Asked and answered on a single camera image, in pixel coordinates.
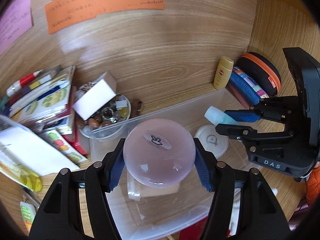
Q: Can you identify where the yellow sunscreen bottle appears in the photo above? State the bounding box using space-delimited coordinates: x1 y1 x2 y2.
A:
213 56 234 90

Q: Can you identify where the metal nail clipper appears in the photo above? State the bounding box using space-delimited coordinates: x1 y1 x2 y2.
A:
22 187 42 209

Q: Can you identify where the pink round jar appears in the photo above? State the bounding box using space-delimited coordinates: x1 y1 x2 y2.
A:
123 119 196 188

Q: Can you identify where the black orange round case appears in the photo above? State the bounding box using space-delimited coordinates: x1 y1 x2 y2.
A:
236 51 281 97

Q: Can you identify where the yellow green spray bottle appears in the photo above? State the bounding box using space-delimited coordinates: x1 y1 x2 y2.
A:
1 152 43 192

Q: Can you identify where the beige foam jar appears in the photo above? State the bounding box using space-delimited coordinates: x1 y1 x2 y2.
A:
127 173 181 202

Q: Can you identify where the white paper bag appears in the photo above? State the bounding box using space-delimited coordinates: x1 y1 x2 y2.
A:
1 115 79 176

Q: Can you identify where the pink sticky note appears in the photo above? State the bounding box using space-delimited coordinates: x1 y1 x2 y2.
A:
1 0 33 54

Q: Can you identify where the teal small bottle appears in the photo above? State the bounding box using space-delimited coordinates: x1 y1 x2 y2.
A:
204 106 238 126

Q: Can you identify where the clear plastic storage bin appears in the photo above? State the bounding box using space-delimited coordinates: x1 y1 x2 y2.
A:
89 89 253 239

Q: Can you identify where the fruit pattern box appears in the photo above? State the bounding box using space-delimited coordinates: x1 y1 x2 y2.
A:
39 130 87 164

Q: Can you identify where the bowl of beads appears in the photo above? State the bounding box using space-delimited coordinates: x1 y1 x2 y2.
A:
75 94 144 138

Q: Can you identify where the red velvet pouch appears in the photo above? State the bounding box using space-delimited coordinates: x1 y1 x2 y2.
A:
179 217 207 240

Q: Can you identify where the white small box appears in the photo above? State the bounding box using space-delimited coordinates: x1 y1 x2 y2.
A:
72 72 117 120

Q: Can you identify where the stack of books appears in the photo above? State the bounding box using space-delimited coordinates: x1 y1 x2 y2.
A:
3 65 76 130

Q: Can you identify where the orange sticky note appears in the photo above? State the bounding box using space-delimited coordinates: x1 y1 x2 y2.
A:
44 0 164 35

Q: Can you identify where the white green orange tube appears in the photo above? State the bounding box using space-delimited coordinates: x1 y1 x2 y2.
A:
20 202 36 232

